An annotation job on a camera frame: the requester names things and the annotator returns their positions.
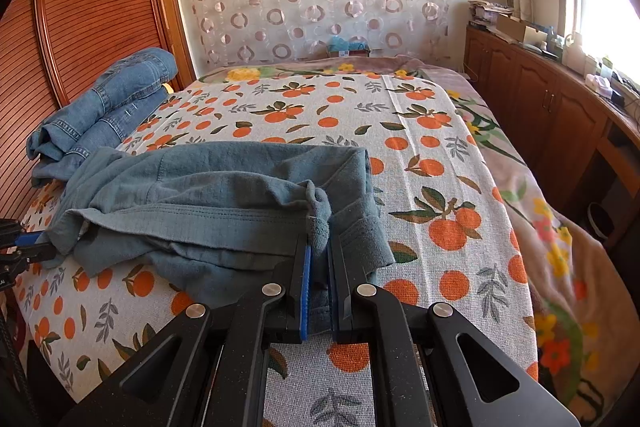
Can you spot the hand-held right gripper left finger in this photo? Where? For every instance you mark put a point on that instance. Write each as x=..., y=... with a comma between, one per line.
x=306, y=292

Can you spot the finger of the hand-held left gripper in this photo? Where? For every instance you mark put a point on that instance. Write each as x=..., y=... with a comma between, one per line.
x=35, y=253
x=25, y=238

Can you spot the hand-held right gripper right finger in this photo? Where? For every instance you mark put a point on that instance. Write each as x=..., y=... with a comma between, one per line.
x=334, y=292

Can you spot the grey-blue pants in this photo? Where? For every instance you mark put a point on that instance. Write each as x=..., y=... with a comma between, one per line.
x=225, y=187

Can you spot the folded blue denim jeans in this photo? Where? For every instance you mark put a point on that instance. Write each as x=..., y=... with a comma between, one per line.
x=115, y=102

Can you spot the orange fruit print bed sheet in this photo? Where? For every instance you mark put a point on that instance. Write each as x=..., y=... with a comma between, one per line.
x=350, y=122

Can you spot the small blue box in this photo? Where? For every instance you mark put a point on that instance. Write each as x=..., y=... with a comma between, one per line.
x=347, y=46

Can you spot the wooden side cabinet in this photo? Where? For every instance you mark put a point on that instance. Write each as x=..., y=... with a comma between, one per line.
x=540, y=107

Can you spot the round waste bin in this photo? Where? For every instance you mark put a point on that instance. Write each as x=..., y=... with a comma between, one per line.
x=602, y=222

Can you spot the stack of papers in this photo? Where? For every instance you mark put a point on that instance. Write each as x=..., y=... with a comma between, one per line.
x=487, y=12

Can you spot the cardboard box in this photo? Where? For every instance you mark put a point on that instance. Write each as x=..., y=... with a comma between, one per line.
x=520, y=28

